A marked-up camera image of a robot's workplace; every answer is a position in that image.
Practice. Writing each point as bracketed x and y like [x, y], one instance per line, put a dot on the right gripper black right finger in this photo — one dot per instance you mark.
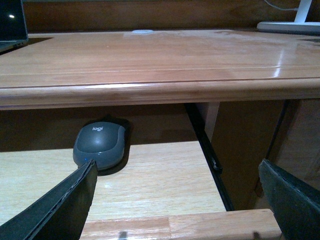
[295, 204]

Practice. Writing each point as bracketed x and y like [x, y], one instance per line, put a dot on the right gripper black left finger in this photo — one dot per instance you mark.
[60, 214]

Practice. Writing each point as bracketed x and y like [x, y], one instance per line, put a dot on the grey logi computer mouse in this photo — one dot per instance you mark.
[102, 141]

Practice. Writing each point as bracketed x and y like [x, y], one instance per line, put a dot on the wooden keyboard tray drawer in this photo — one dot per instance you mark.
[165, 192]

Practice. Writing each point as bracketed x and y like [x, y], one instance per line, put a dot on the wooden desk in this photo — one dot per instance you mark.
[258, 93]

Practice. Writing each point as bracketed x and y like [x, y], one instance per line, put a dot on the white lamp base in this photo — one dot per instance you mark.
[299, 26]

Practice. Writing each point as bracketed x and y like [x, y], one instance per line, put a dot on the grey laptop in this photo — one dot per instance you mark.
[13, 28]

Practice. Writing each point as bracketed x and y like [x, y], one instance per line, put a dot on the black drawer slide rail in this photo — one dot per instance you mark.
[214, 165]

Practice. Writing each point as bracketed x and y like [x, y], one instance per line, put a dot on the white cable grommet cap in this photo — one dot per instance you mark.
[142, 31]

